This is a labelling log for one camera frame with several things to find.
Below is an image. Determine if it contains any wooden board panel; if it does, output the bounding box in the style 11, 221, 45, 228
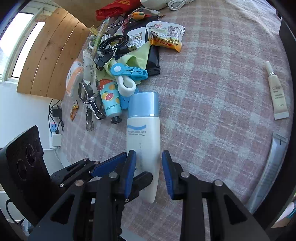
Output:
16, 8, 89, 100

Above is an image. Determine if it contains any small white cream tube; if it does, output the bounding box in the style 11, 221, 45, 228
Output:
264, 61, 290, 120

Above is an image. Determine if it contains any yellow snack packet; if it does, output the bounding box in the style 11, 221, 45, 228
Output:
145, 21, 185, 53

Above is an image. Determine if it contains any black coiled cable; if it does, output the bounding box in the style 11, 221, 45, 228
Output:
97, 34, 138, 56

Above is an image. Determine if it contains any red fabric pouch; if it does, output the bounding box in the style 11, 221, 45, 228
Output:
95, 0, 141, 21

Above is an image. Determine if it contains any white coiled USB cable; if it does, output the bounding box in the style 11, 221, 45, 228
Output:
167, 0, 196, 12

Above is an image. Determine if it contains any light green cleaning cloth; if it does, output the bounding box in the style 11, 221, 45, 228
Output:
96, 42, 151, 81

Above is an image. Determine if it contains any blue white clip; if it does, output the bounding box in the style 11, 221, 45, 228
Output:
110, 63, 149, 97

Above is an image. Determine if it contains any black storage tray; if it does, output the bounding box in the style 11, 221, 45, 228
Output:
253, 18, 296, 232

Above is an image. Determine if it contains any silver grey tube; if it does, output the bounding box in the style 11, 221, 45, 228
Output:
246, 132, 288, 214

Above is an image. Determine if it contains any black wallet pouch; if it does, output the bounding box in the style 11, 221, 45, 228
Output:
122, 16, 160, 77

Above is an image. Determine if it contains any white blue-capped lotion bottle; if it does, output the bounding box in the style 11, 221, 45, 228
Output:
126, 92, 161, 203

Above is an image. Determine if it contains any silver carabiner clip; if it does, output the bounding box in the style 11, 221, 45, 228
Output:
78, 80, 106, 132

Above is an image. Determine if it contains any fruit-print teal tube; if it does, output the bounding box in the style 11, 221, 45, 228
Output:
99, 79, 122, 118

